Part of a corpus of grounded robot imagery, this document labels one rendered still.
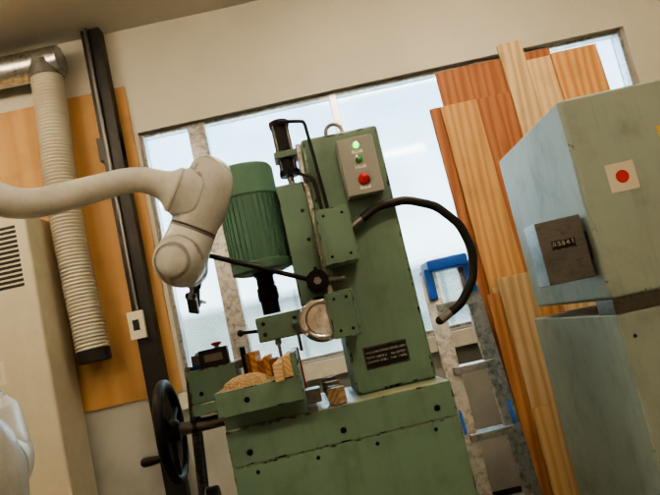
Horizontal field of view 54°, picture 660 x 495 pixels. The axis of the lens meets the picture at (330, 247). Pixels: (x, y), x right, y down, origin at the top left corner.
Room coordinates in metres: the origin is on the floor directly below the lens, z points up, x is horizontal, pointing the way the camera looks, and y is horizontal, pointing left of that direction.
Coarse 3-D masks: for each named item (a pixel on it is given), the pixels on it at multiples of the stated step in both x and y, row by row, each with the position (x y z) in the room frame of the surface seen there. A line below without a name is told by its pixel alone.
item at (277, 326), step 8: (288, 312) 1.82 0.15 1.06; (296, 312) 1.82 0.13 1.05; (256, 320) 1.82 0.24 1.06; (264, 320) 1.82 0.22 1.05; (272, 320) 1.82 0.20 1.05; (280, 320) 1.82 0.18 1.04; (288, 320) 1.82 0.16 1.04; (256, 328) 1.82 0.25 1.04; (264, 328) 1.82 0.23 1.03; (272, 328) 1.82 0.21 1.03; (280, 328) 1.82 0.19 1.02; (288, 328) 1.82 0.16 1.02; (264, 336) 1.81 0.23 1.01; (272, 336) 1.82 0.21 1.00; (280, 336) 1.82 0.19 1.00; (288, 336) 1.82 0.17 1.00; (280, 344) 1.85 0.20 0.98
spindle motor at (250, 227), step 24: (240, 168) 1.77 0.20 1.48; (264, 168) 1.80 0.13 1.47; (240, 192) 1.77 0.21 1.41; (264, 192) 1.79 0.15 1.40; (240, 216) 1.77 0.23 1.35; (264, 216) 1.78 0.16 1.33; (240, 240) 1.78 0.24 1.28; (264, 240) 1.78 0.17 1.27; (264, 264) 1.77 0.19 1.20; (288, 264) 1.82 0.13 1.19
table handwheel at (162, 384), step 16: (160, 384) 1.78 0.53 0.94; (160, 400) 1.73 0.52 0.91; (176, 400) 1.92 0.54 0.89; (160, 416) 1.70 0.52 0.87; (176, 416) 1.89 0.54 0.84; (208, 416) 1.83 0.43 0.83; (160, 432) 1.69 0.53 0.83; (176, 432) 1.80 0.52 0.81; (160, 448) 1.69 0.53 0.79; (176, 448) 1.82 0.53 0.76; (176, 464) 1.82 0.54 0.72; (176, 480) 1.75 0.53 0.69
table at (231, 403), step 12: (300, 372) 1.68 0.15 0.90; (264, 384) 1.57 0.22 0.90; (276, 384) 1.57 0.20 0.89; (288, 384) 1.57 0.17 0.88; (300, 384) 1.57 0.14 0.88; (216, 396) 1.56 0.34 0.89; (228, 396) 1.56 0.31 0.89; (240, 396) 1.56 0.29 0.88; (252, 396) 1.57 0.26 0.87; (264, 396) 1.57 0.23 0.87; (276, 396) 1.57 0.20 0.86; (288, 396) 1.57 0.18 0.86; (300, 396) 1.57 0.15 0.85; (192, 408) 1.76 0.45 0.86; (204, 408) 1.76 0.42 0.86; (216, 408) 1.56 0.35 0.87; (228, 408) 1.56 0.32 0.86; (240, 408) 1.56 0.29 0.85; (252, 408) 1.56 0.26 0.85; (264, 408) 1.57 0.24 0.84
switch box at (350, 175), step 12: (336, 144) 1.71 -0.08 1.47; (348, 144) 1.70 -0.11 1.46; (360, 144) 1.71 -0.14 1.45; (372, 144) 1.71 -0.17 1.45; (348, 156) 1.70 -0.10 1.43; (372, 156) 1.71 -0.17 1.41; (348, 168) 1.70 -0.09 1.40; (360, 168) 1.71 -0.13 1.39; (372, 168) 1.71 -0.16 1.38; (348, 180) 1.70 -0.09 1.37; (372, 180) 1.71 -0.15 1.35; (348, 192) 1.71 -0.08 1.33; (360, 192) 1.71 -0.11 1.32; (372, 192) 1.72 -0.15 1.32
